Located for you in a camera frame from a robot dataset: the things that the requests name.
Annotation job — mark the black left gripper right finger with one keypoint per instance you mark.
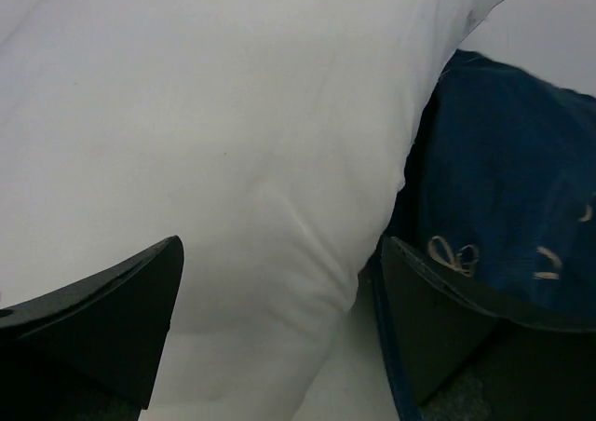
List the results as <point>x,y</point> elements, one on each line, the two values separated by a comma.
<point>455,349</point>

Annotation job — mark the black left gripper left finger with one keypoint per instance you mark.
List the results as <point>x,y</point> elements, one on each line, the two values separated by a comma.
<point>91,350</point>

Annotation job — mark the blue embroidered pillowcase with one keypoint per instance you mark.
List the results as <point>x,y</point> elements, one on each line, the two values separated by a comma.
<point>500,186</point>

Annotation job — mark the white pillow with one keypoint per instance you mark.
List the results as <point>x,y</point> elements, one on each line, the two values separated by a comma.
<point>271,136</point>

